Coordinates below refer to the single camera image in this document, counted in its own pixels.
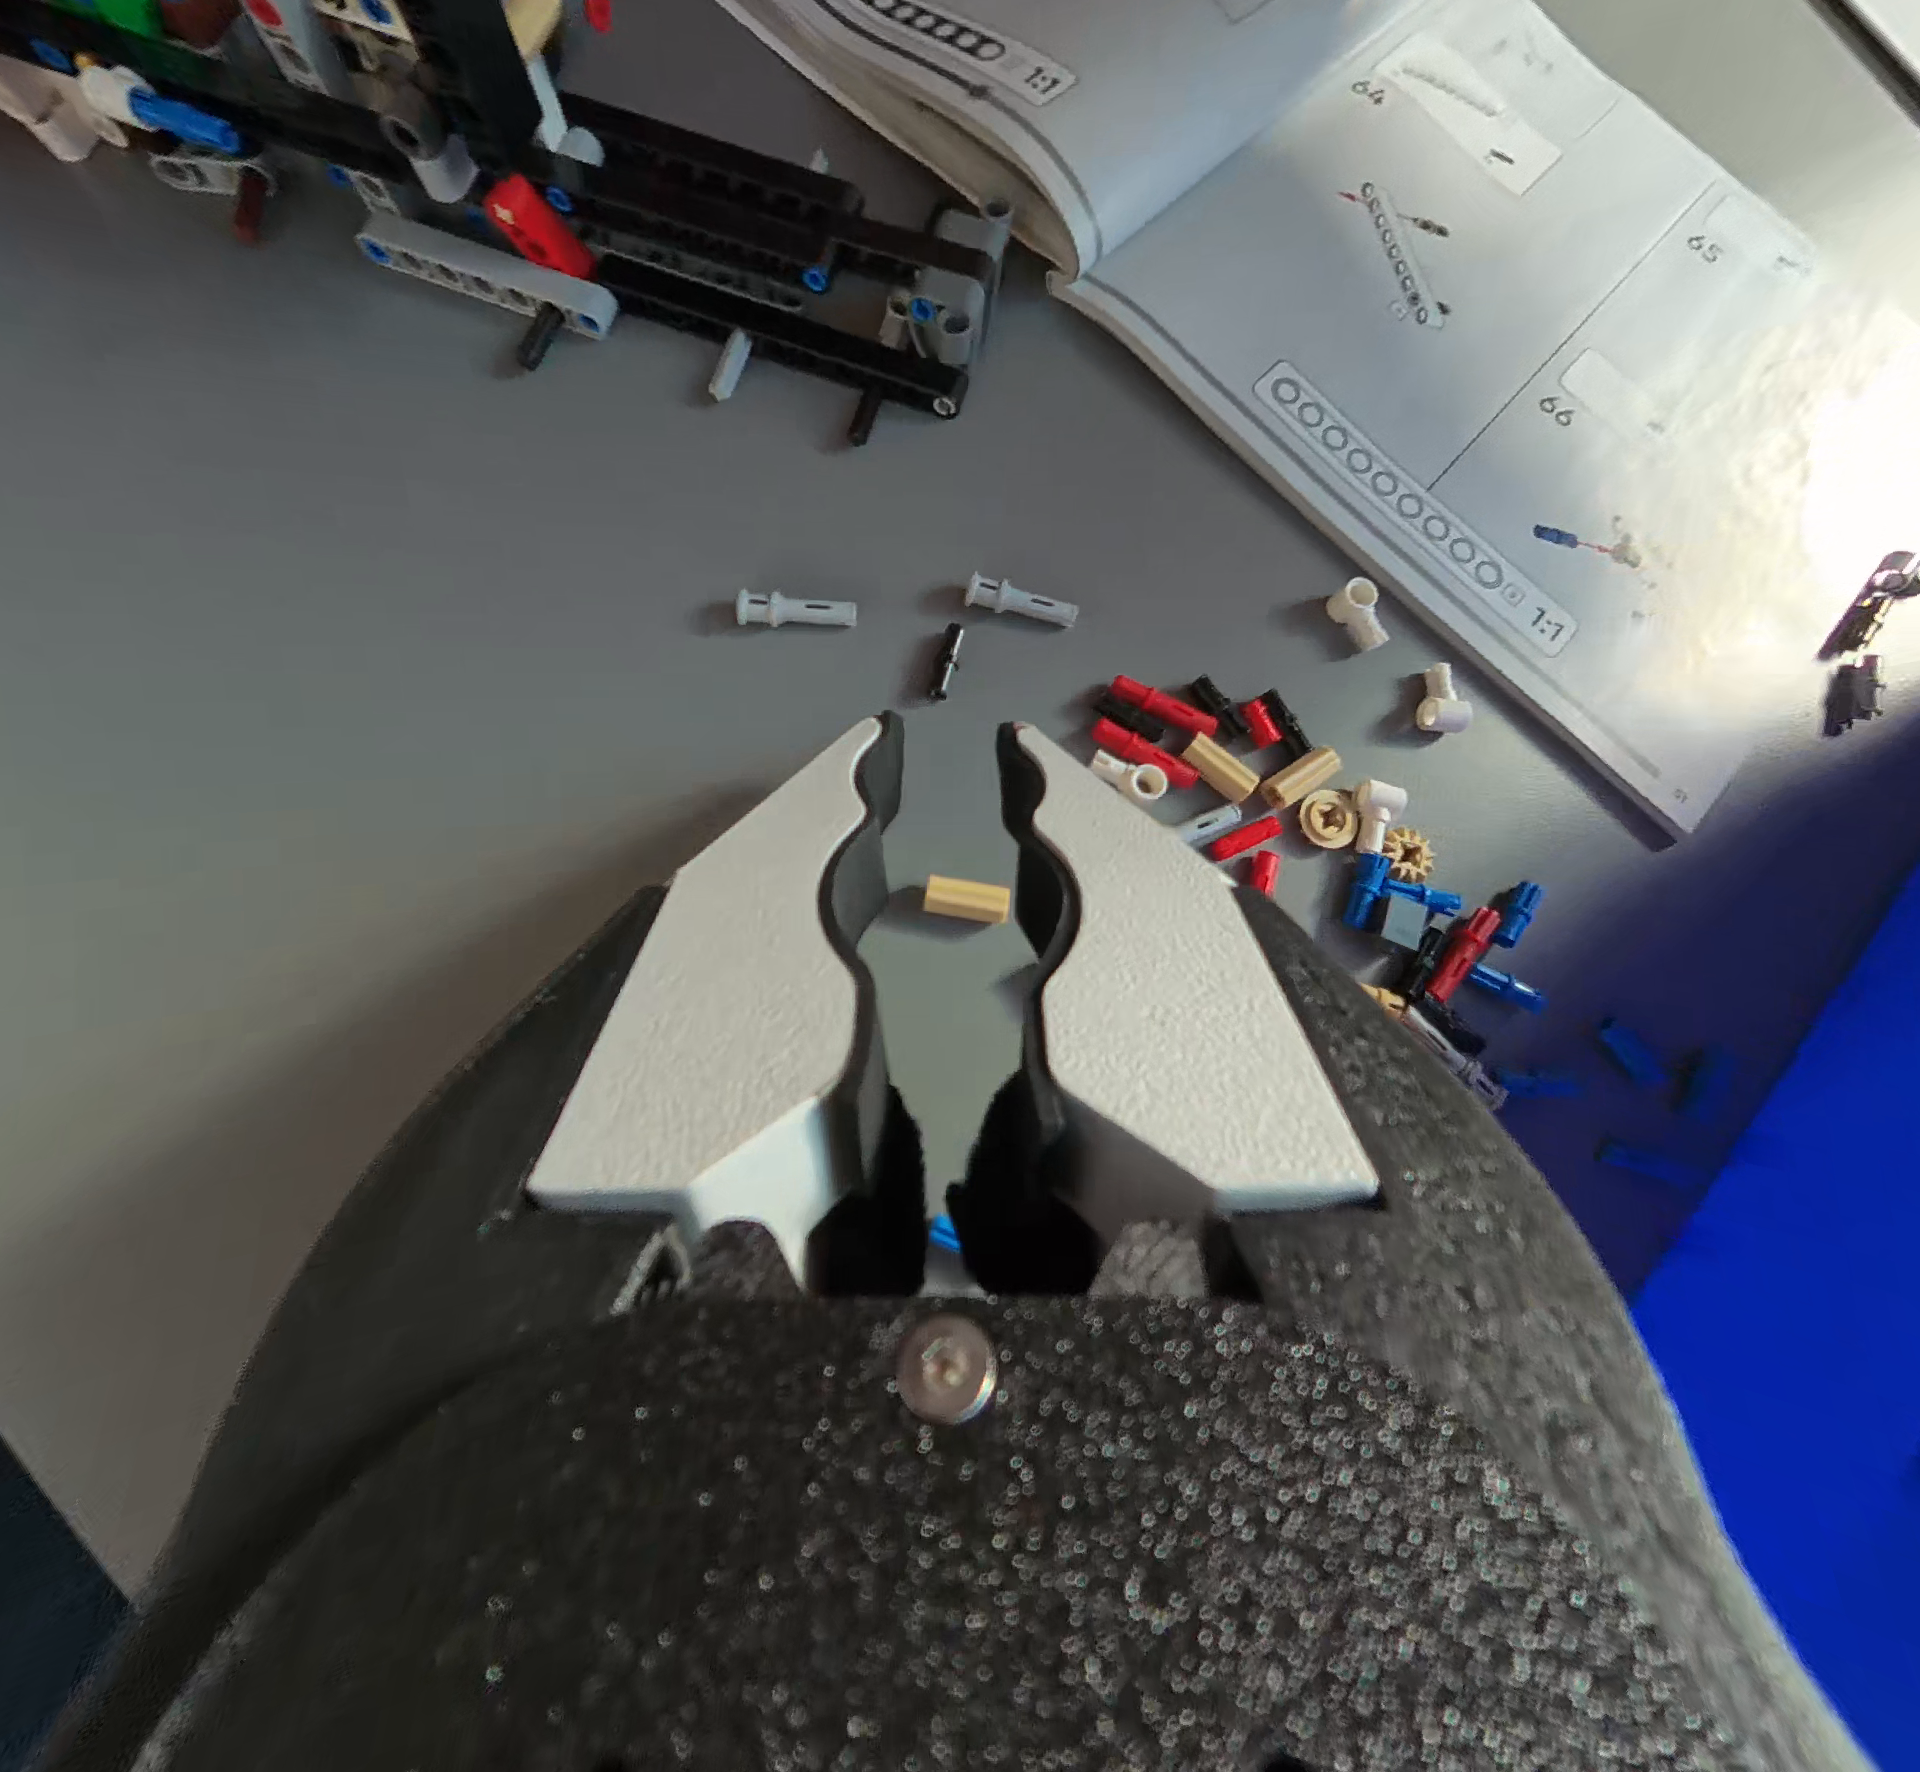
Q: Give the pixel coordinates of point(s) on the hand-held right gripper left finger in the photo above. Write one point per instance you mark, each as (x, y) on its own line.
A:
(723, 1025)

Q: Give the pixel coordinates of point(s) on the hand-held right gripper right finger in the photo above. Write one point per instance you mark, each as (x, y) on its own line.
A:
(1200, 1038)

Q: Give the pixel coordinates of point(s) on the tan lego pin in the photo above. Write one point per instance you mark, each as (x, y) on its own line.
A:
(964, 900)

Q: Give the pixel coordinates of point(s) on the pile of loose lego pieces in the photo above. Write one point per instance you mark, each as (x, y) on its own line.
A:
(1156, 718)

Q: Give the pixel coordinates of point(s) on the white lego connector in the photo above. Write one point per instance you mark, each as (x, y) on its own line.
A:
(1356, 611)
(1441, 698)

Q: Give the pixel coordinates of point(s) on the light grey lego pin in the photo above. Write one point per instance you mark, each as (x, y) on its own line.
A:
(1018, 596)
(798, 611)

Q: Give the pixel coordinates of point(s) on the black lego pin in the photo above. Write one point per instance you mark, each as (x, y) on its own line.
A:
(949, 664)

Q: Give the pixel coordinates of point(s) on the blue lego pin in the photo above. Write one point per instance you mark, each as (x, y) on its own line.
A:
(1634, 1050)

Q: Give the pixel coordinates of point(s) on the black lego piece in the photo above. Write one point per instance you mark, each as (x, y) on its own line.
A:
(1855, 696)
(1882, 596)

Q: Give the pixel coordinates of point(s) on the partly built lego model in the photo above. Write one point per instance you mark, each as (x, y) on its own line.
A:
(675, 196)

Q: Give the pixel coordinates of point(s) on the blue cloth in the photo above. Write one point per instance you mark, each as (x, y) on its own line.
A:
(1803, 1353)

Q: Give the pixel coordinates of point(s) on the open instruction booklet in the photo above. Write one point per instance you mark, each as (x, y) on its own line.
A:
(1498, 305)

